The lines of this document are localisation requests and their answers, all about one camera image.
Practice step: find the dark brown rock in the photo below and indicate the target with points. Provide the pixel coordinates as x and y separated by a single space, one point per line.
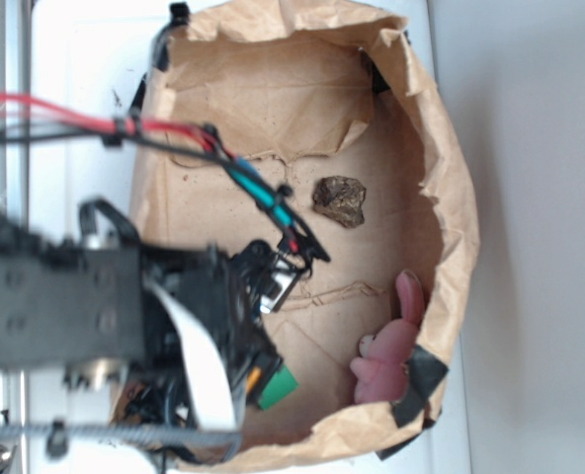
340 199

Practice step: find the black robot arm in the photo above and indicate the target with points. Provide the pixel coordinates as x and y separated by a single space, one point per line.
75 304

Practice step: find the brown paper bag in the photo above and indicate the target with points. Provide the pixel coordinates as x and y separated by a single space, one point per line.
312 89

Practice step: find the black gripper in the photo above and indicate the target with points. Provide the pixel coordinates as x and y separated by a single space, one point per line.
210 353

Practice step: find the green rectangular block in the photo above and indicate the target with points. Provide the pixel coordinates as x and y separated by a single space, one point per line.
280 386

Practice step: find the aluminium frame rail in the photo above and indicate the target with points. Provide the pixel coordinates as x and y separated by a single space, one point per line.
15 76

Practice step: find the pink plush bunny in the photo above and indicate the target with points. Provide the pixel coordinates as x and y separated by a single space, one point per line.
380 368

